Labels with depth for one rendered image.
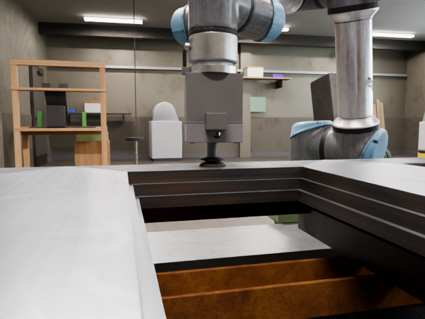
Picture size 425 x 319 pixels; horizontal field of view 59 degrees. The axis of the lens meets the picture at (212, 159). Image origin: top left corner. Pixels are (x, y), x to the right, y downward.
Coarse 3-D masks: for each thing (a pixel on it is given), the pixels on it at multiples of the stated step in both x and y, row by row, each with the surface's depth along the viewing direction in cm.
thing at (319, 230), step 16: (304, 224) 72; (320, 224) 66; (336, 224) 61; (320, 240) 66; (336, 240) 61; (352, 240) 57; (368, 240) 53; (384, 240) 51; (352, 256) 57; (368, 256) 53; (384, 256) 50; (400, 256) 47; (416, 256) 45; (384, 272) 50; (400, 272) 47; (416, 272) 45; (400, 288) 47; (416, 288) 45
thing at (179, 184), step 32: (160, 192) 53; (192, 192) 54; (224, 192) 55; (256, 192) 55; (288, 192) 57; (320, 192) 52; (352, 192) 46; (384, 192) 40; (352, 224) 44; (384, 224) 38; (416, 224) 35
